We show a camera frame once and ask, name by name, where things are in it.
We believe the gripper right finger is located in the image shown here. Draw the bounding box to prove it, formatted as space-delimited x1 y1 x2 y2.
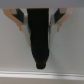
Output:
49 8 74 43

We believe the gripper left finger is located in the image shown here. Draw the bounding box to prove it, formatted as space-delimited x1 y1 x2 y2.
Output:
2 8 34 46

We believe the black door handle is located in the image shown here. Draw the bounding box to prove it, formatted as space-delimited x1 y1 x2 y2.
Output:
26 8 52 70

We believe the white cabinet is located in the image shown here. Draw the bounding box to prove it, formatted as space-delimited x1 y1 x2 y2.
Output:
0 0 84 84

